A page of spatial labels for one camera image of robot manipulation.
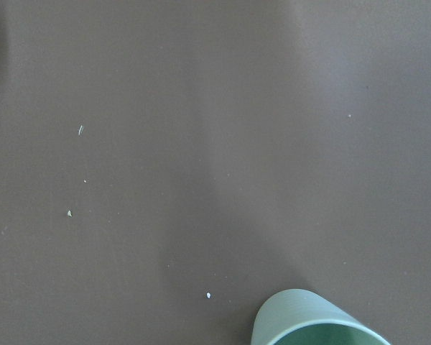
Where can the green plastic cup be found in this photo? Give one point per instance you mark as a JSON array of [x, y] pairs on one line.
[[297, 316]]

